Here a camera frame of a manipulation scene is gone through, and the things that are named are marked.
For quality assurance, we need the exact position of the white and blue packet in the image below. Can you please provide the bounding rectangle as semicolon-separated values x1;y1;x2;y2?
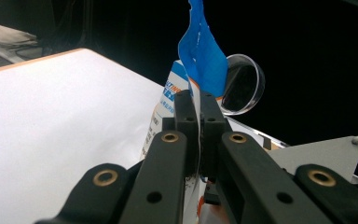
139;0;230;224

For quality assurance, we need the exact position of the clear glass dish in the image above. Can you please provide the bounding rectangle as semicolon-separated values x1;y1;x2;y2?
220;53;267;117

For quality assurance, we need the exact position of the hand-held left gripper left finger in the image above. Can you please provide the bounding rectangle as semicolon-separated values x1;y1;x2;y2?
162;89;200;177

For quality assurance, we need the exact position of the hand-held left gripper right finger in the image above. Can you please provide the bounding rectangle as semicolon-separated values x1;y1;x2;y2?
200;91;233;178

